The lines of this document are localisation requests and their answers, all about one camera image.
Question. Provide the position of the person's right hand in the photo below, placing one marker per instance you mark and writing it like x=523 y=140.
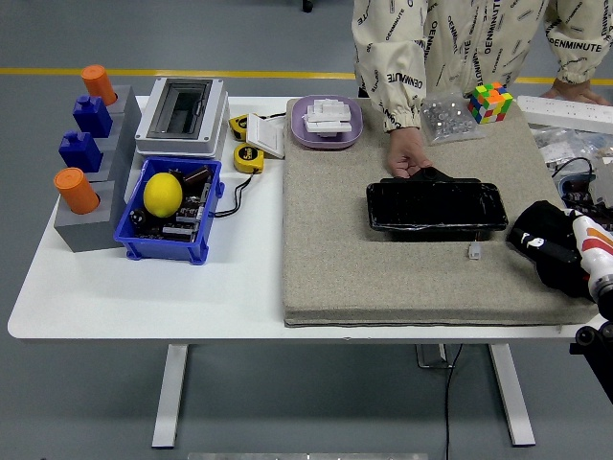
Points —
x=404 y=148

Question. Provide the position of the person's left hand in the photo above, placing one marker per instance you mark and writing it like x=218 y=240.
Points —
x=577 y=90

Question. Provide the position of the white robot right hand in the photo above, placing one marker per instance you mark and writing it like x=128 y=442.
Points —
x=596 y=249

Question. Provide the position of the black rag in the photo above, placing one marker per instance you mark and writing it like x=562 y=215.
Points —
x=546 y=218

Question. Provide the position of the black glossy panel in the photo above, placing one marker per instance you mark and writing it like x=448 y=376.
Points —
x=431 y=206

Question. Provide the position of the person's right forearm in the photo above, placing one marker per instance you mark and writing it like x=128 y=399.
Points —
x=392 y=81

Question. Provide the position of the person's left forearm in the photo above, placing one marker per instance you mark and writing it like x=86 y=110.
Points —
x=579 y=43

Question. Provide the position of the white power strip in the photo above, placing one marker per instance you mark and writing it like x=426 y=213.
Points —
x=565 y=111

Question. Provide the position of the clear bag of metal nuts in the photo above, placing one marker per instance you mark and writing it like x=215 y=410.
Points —
x=450 y=122

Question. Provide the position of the clear bags of small parts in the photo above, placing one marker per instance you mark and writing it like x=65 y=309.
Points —
x=560 y=144

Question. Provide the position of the blue bowl of electronic parts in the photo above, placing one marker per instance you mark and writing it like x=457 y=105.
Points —
x=579 y=194

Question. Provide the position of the stack of white switches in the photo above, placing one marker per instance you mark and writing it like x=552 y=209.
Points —
x=328 y=117

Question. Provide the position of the colourful puzzle cube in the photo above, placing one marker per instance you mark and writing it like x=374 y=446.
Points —
x=489 y=103

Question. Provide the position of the purple tray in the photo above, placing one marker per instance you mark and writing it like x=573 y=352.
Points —
x=299 y=131

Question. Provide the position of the person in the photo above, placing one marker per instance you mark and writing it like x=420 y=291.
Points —
x=479 y=38

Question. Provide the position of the small white connector plug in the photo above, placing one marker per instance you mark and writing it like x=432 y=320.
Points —
x=473 y=250

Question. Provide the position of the grey-brown mat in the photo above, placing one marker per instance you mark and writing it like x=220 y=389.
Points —
x=359 y=268

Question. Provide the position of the yellow tape measure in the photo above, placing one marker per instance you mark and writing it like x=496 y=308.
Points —
x=248 y=158
x=238 y=125

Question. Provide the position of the white table leg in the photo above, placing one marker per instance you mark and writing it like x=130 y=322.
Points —
x=513 y=397
x=168 y=397

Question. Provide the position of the black chair caster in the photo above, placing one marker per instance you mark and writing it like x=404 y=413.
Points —
x=307 y=5

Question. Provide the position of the brown cylindrical capacitor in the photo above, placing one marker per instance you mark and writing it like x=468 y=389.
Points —
x=197 y=175

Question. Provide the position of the dark circuit board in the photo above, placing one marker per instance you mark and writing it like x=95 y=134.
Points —
x=187 y=215

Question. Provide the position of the yellow lemon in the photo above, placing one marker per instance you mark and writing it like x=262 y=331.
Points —
x=163 y=195

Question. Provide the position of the blue plastic bin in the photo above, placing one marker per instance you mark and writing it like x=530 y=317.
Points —
x=163 y=249

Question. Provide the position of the black round capacitor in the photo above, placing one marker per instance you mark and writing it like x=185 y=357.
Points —
x=139 y=216

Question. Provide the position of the grey stepped block holder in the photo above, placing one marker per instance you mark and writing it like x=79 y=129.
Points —
x=122 y=144

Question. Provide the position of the orange cylinder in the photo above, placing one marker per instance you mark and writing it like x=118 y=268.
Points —
x=75 y=190
x=98 y=85

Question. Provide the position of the blue notched block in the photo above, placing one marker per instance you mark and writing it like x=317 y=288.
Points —
x=80 y=152
x=92 y=117

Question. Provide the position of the white wall switch plate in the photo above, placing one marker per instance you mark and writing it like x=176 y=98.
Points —
x=265 y=136

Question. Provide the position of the grey electrical enclosure box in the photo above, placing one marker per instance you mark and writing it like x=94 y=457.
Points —
x=211 y=115

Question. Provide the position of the metal bracket under table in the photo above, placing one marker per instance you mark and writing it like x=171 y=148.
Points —
x=433 y=365

